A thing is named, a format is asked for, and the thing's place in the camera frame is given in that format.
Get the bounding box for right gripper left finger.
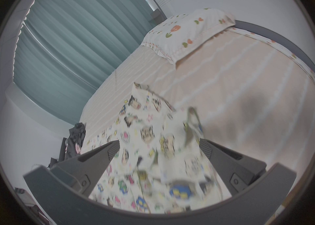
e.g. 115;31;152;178
53;140;121;197

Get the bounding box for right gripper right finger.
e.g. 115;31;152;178
199;138;267;199

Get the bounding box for white printed pyjama top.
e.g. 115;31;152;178
81;82;233;215

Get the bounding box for pile of clothes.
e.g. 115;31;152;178
64;122;86;161

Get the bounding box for bed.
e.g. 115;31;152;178
80;0;315;210

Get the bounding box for white printed pillow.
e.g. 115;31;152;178
141;8;236;70

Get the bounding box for grey bedside table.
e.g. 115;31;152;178
151;10;168;26

